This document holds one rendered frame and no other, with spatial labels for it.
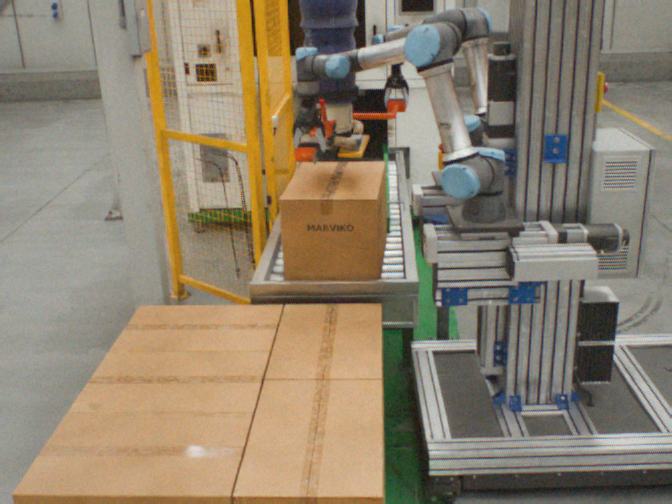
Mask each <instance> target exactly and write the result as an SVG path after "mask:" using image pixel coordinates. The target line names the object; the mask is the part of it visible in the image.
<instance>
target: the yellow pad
mask: <svg viewBox="0 0 672 504"><path fill-rule="evenodd" d="M369 139H370V136H362V139H361V141H360V142H357V147H356V149H355V150H348V149H346V147H344V146H343V147H341V149H340V151H339V154H338V157H339V158H362V156H363V153H364V150H365V147H366V144H367V142H369Z"/></svg>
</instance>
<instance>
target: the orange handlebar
mask: <svg viewBox="0 0 672 504"><path fill-rule="evenodd" d="M397 111H398V105H394V106H393V109H392V112H391V113H353V119H395V118H396V114H397ZM313 154H314V153H299V157H301V158H303V159H311V158H313Z"/></svg>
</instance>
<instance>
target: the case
mask: <svg viewBox="0 0 672 504"><path fill-rule="evenodd" d="M279 212H280V229H281V245H282V262H284V278H285V281H304V280H380V278H381V272H382V264H383V258H384V251H386V245H387V194H386V162H316V163H315V164H313V162H303V163H302V164H301V166H299V167H298V170H297V172H296V173H295V175H294V176H293V178H292V180H291V181H290V183H289V184H288V187H287V189H286V190H285V192H284V193H282V195H281V196H280V198H279Z"/></svg>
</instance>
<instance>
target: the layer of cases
mask: <svg viewBox="0 0 672 504"><path fill-rule="evenodd" d="M11 496H13V500H14V504H384V473H383V364H382V304H381V303H346V304H285V308H284V304H241V305H140V306H139V309H138V310H137V311H136V313H135V314H134V316H133V317H132V319H131V320H130V322H129V323H128V326H127V327H126V328H125V330H123V331H122V333H121V334H120V336H119V337H118V339H117V340H116V342H115V344H114V345H113V347H112V348H111V350H110V351H109V353H108V354H107V356H106V357H105V359H103V360H102V363H101V364H100V365H99V367H98V368H97V370H96V371H95V373H94V374H93V376H92V377H91V379H90V380H89V382H88V384H87V385H86V387H85V388H84V390H82V391H81V393H80V394H79V396H78V397H77V398H76V401H75V402H74V404H73V405H72V407H71V408H70V410H69V411H68V413H67V414H66V415H65V417H64V418H63V421H62V422H60V424H59V425H58V427H57V428H56V430H55V431H54V433H53V434H52V435H51V437H50V438H49V441H48V442H47V444H46V445H45V447H44V448H43V450H42V451H41V452H40V454H39V455H38V457H36V458H35V461H34V462H33V464H32V465H31V467H30V468H29V469H28V471H27V472H26V474H25V475H24V477H23V478H22V480H21V481H20V484H19V485H18V486H17V488H16V489H15V491H14V492H13V494H11Z"/></svg>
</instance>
